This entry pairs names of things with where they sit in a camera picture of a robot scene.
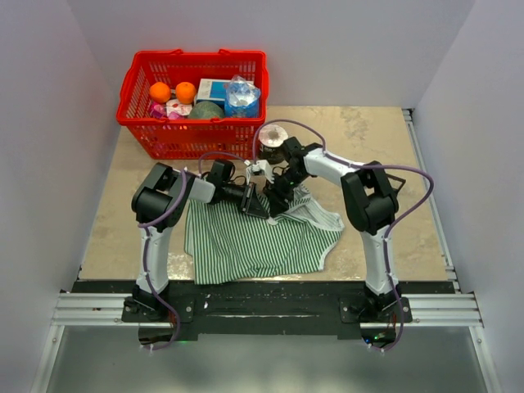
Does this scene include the white blue carton box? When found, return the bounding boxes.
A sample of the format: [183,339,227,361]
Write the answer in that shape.
[194,79,230,108]

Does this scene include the green white striped garment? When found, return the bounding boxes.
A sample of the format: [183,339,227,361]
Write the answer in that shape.
[184,186,345,285]

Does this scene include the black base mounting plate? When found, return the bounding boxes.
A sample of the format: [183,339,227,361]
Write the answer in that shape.
[52,281,472,347]

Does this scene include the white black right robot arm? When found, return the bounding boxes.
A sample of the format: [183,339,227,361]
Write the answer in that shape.
[264,137,400,322]

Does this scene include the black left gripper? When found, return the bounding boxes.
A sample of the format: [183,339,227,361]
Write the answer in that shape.
[222,181,268,219]

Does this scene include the green melon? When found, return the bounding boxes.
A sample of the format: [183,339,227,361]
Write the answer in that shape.
[187,101,225,120]

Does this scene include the black wrapped toilet roll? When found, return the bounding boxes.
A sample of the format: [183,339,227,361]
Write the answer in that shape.
[257,124,288,165]

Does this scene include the blue wrapped tissue pack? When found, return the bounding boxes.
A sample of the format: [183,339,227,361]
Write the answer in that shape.
[224,75,261,118]

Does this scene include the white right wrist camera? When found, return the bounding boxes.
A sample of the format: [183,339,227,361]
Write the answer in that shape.
[251,160,274,183]

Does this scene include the right orange fruit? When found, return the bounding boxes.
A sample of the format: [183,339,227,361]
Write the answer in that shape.
[175,82,197,105]

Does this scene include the left orange fruit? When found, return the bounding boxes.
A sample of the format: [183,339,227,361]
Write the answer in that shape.
[149,82,171,104]

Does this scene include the pink white snack packet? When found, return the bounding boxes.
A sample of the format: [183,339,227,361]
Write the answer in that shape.
[149,99,193,120]

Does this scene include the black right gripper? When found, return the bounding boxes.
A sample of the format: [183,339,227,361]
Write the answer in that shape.
[264,169,309,219]

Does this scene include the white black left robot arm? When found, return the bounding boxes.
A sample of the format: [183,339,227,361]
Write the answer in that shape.
[131,160,269,321]

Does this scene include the orange fruit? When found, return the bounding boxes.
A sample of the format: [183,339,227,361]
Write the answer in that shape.
[175,82,197,105]
[149,82,171,104]

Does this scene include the red plastic shopping basket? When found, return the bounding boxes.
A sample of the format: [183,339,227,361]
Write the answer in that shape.
[115,49,269,160]

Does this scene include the small black square frame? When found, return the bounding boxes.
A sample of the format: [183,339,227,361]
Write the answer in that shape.
[387,174,407,194]

